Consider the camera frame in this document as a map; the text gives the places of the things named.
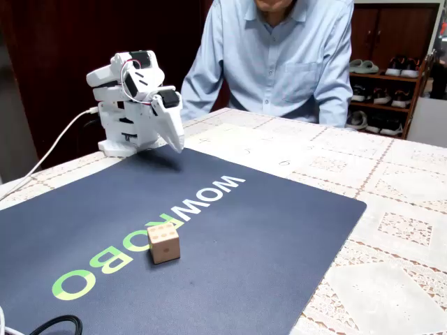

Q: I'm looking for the man in blue shirt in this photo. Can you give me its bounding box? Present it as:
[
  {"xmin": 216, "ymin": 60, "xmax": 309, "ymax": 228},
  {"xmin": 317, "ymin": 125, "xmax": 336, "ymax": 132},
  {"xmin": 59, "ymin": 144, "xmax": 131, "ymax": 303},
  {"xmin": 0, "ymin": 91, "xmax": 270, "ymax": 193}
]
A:
[{"xmin": 180, "ymin": 0, "xmax": 356, "ymax": 128}]

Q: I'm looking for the white USB cable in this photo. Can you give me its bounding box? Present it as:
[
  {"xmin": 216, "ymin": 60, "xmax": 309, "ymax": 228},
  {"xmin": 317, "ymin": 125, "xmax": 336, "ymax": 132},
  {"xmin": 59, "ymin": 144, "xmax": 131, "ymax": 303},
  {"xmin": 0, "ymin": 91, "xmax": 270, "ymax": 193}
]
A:
[{"xmin": 0, "ymin": 107, "xmax": 101, "ymax": 202}]

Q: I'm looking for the thin white cable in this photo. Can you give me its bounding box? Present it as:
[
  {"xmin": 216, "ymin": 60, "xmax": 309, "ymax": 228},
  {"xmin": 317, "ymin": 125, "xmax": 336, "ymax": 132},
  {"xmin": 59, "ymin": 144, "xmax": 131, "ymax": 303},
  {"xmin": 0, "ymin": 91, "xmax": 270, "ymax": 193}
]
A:
[{"xmin": 0, "ymin": 306, "xmax": 24, "ymax": 335}]

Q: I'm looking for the black cable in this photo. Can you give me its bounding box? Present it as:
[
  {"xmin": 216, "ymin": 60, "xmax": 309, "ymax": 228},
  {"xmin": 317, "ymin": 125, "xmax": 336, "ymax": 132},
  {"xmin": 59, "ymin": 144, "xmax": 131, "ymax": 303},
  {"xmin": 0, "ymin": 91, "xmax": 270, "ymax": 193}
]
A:
[{"xmin": 29, "ymin": 315, "xmax": 84, "ymax": 335}]

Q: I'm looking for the wooden die cube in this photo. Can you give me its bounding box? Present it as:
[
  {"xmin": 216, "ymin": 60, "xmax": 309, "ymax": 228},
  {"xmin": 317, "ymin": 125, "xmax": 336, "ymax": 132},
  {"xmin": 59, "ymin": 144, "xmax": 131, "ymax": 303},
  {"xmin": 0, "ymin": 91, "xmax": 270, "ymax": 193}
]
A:
[{"xmin": 147, "ymin": 223, "xmax": 182, "ymax": 265}]

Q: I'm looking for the beige lace tablecloth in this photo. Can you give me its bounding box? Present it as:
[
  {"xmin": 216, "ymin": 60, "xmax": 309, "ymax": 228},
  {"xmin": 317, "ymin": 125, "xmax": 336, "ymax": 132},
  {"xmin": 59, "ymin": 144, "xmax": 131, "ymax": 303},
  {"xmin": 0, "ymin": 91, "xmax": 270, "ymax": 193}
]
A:
[{"xmin": 0, "ymin": 107, "xmax": 447, "ymax": 335}]

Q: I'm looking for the wooden shoe rack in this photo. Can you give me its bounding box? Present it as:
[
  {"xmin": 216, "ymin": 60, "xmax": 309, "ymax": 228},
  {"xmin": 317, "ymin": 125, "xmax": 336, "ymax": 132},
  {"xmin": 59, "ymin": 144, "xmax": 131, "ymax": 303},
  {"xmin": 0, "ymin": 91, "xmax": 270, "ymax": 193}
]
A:
[{"xmin": 348, "ymin": 52, "xmax": 437, "ymax": 140}]

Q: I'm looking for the dark sneaker white sole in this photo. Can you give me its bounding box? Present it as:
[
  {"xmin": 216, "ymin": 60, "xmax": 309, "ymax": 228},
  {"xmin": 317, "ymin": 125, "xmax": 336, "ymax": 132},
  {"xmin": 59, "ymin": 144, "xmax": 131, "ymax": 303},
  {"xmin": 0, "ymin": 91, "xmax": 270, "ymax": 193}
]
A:
[
  {"xmin": 390, "ymin": 89, "xmax": 413, "ymax": 109},
  {"xmin": 351, "ymin": 85, "xmax": 368, "ymax": 103},
  {"xmin": 372, "ymin": 87, "xmax": 393, "ymax": 105}
]

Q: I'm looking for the grey white sneaker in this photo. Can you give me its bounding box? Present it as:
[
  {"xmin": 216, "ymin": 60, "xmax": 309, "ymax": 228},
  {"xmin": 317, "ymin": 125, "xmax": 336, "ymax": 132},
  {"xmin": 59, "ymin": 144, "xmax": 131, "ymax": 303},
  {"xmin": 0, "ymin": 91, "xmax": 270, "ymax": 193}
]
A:
[{"xmin": 346, "ymin": 110, "xmax": 369, "ymax": 131}]

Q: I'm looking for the white numbered paper sheet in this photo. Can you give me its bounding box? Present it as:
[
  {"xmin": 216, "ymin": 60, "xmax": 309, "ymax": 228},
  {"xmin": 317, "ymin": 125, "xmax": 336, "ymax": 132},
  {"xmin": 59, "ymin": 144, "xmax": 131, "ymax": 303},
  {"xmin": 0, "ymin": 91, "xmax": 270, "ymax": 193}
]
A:
[{"xmin": 184, "ymin": 121, "xmax": 328, "ymax": 179}]

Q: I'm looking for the dark blue Wowrobo mat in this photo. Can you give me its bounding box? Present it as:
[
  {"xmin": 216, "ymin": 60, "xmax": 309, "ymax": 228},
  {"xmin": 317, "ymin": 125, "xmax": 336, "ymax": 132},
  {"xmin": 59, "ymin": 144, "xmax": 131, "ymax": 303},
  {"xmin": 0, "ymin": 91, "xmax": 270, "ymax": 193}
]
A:
[{"xmin": 0, "ymin": 144, "xmax": 367, "ymax": 335}]

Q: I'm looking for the dark wooden cabinet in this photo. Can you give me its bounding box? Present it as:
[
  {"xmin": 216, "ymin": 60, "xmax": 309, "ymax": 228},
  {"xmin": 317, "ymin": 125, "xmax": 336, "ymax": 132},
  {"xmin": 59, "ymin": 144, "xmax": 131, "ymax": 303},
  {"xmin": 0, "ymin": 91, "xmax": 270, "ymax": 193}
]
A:
[{"xmin": 350, "ymin": 2, "xmax": 441, "ymax": 70}]

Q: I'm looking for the black orange white sneaker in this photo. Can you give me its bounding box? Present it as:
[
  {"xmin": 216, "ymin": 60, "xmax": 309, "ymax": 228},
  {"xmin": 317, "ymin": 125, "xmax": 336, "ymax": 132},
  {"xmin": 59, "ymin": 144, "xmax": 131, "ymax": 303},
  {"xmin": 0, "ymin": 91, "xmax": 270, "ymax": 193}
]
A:
[
  {"xmin": 400, "ymin": 57, "xmax": 420, "ymax": 79},
  {"xmin": 384, "ymin": 55, "xmax": 406, "ymax": 77}
]

